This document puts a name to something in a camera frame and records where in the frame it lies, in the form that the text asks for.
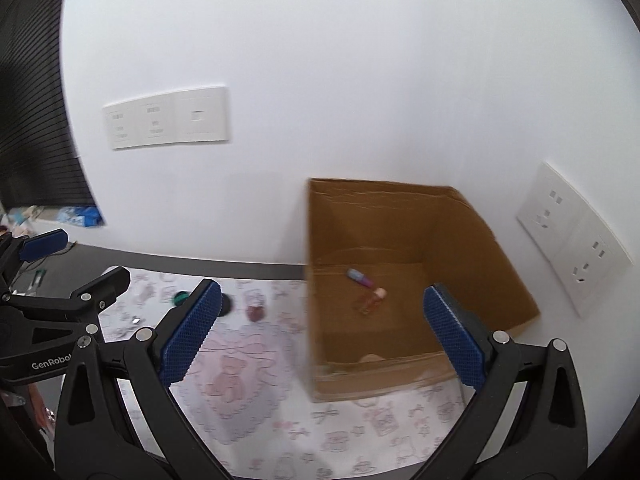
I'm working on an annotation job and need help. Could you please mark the white wall power socket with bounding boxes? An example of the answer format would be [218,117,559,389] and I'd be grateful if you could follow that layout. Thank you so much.
[137,94,178,147]
[102,100,142,151]

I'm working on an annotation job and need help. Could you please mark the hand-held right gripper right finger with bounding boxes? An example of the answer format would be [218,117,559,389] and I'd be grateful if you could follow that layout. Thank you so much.
[414,283,589,480]

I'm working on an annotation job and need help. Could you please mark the blue and white packet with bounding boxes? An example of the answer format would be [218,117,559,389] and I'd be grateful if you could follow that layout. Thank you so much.
[56,205,104,227]

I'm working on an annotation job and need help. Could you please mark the black window blinds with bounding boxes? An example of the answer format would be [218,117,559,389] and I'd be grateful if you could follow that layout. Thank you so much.
[0,0,99,211]

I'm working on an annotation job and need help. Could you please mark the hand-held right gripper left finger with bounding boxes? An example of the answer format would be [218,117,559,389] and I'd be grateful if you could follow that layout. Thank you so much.
[53,280,234,480]

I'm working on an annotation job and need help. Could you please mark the small pink bottle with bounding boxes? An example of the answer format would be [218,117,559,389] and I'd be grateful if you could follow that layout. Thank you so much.
[357,287,390,316]

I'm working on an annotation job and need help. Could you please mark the white wall data socket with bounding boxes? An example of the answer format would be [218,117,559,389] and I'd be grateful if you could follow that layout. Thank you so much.
[175,86,229,142]

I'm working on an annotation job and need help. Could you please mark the purple and blue tube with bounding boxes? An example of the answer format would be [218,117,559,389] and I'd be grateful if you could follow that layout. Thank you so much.
[346,268,377,289]

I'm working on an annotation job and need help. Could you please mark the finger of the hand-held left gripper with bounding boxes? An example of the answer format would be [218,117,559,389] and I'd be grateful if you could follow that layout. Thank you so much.
[0,228,69,286]
[0,266,132,333]

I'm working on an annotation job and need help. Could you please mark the white printed table mat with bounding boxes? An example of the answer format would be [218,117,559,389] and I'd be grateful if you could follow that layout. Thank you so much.
[97,265,471,480]

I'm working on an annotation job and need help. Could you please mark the brown cardboard box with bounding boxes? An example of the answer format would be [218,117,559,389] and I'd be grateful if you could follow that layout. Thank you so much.
[305,177,542,404]

